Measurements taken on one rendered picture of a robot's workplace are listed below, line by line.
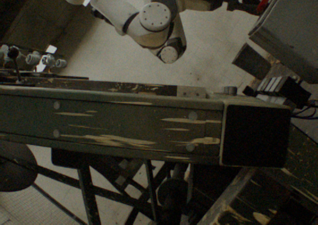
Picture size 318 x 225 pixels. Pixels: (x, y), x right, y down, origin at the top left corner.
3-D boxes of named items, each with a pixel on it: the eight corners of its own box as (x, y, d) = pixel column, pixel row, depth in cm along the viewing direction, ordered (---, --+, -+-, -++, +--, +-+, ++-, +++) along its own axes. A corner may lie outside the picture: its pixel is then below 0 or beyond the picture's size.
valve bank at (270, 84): (351, 107, 66) (287, 53, 67) (323, 150, 67) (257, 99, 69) (293, 99, 115) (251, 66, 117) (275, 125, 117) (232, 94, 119)
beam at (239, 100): (286, 170, 45) (294, 106, 44) (218, 166, 46) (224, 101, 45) (213, 101, 263) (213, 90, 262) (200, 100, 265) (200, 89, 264)
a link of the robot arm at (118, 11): (97, 19, 78) (146, 61, 76) (92, -1, 68) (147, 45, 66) (124, -4, 80) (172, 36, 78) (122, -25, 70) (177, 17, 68)
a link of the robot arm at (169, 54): (193, 55, 134) (181, 9, 128) (187, 60, 122) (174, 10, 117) (170, 59, 138) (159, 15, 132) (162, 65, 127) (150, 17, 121)
